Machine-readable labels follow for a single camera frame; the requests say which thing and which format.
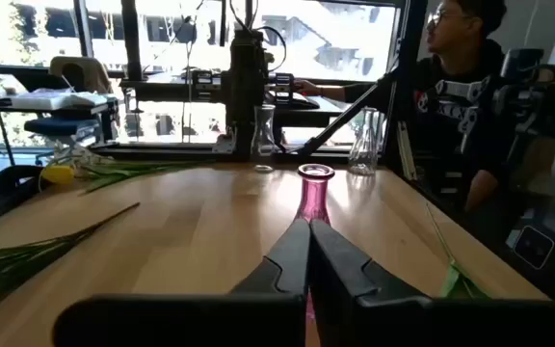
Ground dark grey desk with sticker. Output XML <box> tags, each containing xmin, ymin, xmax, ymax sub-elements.
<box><xmin>119</xmin><ymin>76</ymin><xmax>228</xmax><ymax>103</ymax></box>

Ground purple artificial tulip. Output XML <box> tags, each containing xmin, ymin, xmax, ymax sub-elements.
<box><xmin>424</xmin><ymin>201</ymin><xmax>493</xmax><ymax>301</ymax></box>

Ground person's hand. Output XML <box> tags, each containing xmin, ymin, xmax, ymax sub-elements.
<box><xmin>294</xmin><ymin>78</ymin><xmax>325</xmax><ymax>97</ymax></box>

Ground clear ribbed glass vase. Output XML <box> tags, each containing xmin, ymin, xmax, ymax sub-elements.
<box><xmin>346</xmin><ymin>106</ymin><xmax>385</xmax><ymax>177</ymax></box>

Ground white cloth pile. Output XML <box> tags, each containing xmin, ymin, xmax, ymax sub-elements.
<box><xmin>10</xmin><ymin>88</ymin><xmax>110</xmax><ymax>111</ymax></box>

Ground pink ribbed glass vase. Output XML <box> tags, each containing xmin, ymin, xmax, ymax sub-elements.
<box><xmin>294</xmin><ymin>162</ymin><xmax>336</xmax><ymax>322</ymax></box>

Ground person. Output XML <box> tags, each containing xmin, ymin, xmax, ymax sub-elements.
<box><xmin>294</xmin><ymin>0</ymin><xmax>555</xmax><ymax>216</ymax></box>

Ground white blossom sprig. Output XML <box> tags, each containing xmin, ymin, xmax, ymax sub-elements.
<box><xmin>0</xmin><ymin>201</ymin><xmax>142</xmax><ymax>324</ymax></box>

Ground clear smooth glass vase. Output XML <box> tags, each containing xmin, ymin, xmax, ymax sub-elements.
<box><xmin>250</xmin><ymin>103</ymin><xmax>278</xmax><ymax>160</ymax></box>

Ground blue stool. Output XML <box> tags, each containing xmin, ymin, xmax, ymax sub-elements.
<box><xmin>23</xmin><ymin>118</ymin><xmax>103</xmax><ymax>168</ymax></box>

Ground black frame clamp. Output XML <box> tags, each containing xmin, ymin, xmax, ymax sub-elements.
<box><xmin>0</xmin><ymin>165</ymin><xmax>45</xmax><ymax>199</ymax></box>

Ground yellow artificial tulip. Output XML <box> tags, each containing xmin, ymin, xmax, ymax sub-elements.
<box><xmin>39</xmin><ymin>156</ymin><xmax>197</xmax><ymax>195</ymax></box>

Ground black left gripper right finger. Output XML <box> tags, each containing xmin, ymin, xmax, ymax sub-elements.
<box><xmin>309</xmin><ymin>219</ymin><xmax>555</xmax><ymax>347</ymax></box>

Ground person's glasses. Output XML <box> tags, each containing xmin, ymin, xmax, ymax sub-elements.
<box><xmin>425</xmin><ymin>8</ymin><xmax>457</xmax><ymax>28</ymax></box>

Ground black square device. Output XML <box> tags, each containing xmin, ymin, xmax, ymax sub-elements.
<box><xmin>513</xmin><ymin>224</ymin><xmax>555</xmax><ymax>271</ymax></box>

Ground black desk pole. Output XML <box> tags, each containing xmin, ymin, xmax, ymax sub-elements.
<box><xmin>120</xmin><ymin>0</ymin><xmax>145</xmax><ymax>82</ymax></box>

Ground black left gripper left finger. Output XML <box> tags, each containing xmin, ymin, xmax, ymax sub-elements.
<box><xmin>53</xmin><ymin>219</ymin><xmax>312</xmax><ymax>347</ymax></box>

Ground black mounted device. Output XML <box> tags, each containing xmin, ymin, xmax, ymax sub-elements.
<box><xmin>491</xmin><ymin>46</ymin><xmax>555</xmax><ymax>141</ymax></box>

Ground black side desk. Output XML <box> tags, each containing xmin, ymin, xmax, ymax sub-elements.
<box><xmin>0</xmin><ymin>93</ymin><xmax>119</xmax><ymax>120</ymax></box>

